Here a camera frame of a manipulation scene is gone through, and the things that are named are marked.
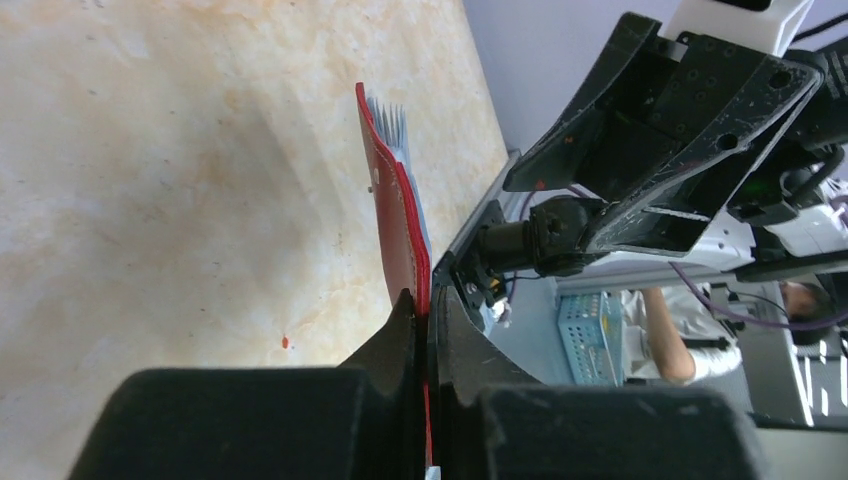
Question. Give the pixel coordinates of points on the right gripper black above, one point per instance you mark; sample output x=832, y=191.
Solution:
x=671, y=133

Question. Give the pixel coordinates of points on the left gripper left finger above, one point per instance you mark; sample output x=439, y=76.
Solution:
x=362, y=419

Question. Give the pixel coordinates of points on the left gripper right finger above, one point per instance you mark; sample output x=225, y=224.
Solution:
x=490, y=419

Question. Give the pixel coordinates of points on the red leather card holder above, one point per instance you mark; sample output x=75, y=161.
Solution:
x=403, y=237

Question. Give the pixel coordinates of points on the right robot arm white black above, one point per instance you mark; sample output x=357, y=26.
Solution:
x=549, y=241

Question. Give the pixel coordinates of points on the blue plastic basket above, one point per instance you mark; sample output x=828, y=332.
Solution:
x=590, y=327

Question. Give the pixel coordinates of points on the person in white shirt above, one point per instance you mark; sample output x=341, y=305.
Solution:
x=670, y=335

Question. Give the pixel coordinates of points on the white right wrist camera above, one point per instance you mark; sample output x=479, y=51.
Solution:
x=765, y=26

